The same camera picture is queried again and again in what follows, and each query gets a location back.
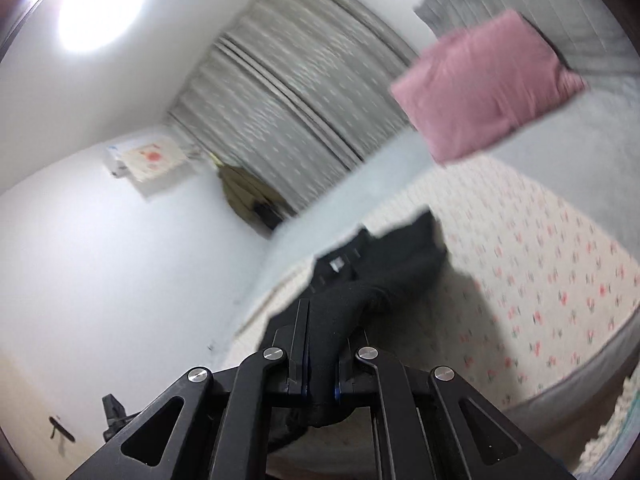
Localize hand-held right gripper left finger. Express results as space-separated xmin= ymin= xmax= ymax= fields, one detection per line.
xmin=66 ymin=299 xmax=312 ymax=480

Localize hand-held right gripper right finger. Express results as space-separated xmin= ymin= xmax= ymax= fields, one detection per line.
xmin=334 ymin=331 xmax=566 ymax=480

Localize black garment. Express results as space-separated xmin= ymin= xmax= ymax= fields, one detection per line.
xmin=259 ymin=206 xmax=450 ymax=453

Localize olive green jacket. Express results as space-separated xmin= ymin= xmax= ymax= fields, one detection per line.
xmin=217 ymin=164 xmax=293 ymax=233

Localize floral bed sheet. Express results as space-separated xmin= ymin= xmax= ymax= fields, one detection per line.
xmin=220 ymin=162 xmax=640 ymax=411

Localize black tripod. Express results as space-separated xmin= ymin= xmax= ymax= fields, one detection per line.
xmin=101 ymin=394 xmax=132 ymax=443

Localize white air conditioner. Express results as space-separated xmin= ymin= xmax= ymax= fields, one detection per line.
xmin=105 ymin=132 xmax=190 ymax=202

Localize light grey blanket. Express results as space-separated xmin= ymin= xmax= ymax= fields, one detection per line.
xmin=232 ymin=67 xmax=640 ymax=333

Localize grey patterned curtain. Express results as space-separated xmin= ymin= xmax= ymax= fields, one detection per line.
xmin=167 ymin=0 xmax=422 ymax=221

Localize pink pillow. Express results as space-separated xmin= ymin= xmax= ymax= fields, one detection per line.
xmin=390 ymin=9 xmax=590 ymax=166

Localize round ceiling lamp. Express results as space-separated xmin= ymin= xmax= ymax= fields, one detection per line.
xmin=57 ymin=0 xmax=148 ymax=53

